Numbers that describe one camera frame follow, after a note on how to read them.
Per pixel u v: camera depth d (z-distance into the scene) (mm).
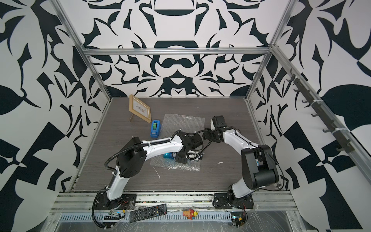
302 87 645
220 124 727
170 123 1048
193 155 776
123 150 538
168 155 865
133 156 544
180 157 780
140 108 1035
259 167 448
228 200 676
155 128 968
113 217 728
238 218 709
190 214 686
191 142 679
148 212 701
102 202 695
